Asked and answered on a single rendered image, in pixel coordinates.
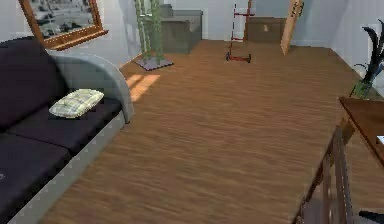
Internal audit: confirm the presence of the grey armchair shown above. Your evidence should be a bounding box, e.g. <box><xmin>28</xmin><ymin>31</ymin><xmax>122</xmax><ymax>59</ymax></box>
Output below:
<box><xmin>159</xmin><ymin>3</ymin><xmax>204</xmax><ymax>55</ymax></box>

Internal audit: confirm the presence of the red hand trolley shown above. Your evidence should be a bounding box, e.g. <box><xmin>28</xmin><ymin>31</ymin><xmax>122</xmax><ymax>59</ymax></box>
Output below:
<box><xmin>225</xmin><ymin>0</ymin><xmax>256</xmax><ymax>64</ymax></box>

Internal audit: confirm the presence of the brown wooden chest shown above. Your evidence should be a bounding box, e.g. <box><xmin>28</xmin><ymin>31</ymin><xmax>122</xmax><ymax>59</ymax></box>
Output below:
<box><xmin>245</xmin><ymin>16</ymin><xmax>288</xmax><ymax>43</ymax></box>

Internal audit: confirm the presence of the pale checked cushion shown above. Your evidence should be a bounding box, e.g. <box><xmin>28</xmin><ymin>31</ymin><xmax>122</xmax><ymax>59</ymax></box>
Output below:
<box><xmin>48</xmin><ymin>88</ymin><xmax>105</xmax><ymax>119</ymax></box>

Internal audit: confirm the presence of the light wooden room door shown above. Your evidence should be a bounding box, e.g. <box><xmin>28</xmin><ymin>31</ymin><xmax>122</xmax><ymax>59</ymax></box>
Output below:
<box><xmin>280</xmin><ymin>0</ymin><xmax>305</xmax><ymax>56</ymax></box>

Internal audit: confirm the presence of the black and grey sofa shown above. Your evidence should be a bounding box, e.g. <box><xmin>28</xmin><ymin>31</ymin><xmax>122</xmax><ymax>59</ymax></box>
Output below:
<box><xmin>0</xmin><ymin>35</ymin><xmax>136</xmax><ymax>224</ymax></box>

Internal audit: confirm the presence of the brown wooden chair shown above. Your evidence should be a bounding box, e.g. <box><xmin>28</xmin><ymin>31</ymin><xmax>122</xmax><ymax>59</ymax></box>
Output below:
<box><xmin>290</xmin><ymin>117</ymin><xmax>356</xmax><ymax>224</ymax></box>

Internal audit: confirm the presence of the brown wooden table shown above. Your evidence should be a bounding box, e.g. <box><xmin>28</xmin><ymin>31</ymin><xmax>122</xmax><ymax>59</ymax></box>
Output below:
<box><xmin>338</xmin><ymin>96</ymin><xmax>384</xmax><ymax>167</ymax></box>

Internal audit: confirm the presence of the dark leafed potted plant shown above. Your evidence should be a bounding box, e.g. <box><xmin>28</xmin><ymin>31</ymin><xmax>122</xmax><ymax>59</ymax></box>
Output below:
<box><xmin>349</xmin><ymin>19</ymin><xmax>384</xmax><ymax>100</ymax></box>

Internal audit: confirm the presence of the wooden framed wall picture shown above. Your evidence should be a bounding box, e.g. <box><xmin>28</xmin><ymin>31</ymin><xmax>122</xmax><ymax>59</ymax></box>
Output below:
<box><xmin>18</xmin><ymin>0</ymin><xmax>110</xmax><ymax>52</ymax></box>

